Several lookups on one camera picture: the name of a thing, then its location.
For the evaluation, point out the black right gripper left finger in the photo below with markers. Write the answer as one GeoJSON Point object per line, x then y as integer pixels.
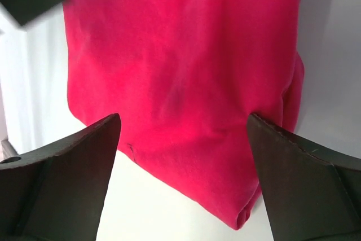
{"type": "Point", "coordinates": [57, 192]}

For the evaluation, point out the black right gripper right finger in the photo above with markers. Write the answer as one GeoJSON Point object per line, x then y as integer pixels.
{"type": "Point", "coordinates": [310, 192]}

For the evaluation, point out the pink t shirt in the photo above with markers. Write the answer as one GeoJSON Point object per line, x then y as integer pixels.
{"type": "Point", "coordinates": [184, 75]}

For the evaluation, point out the left aluminium corner post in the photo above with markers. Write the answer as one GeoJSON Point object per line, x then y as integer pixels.
{"type": "Point", "coordinates": [7, 149]}

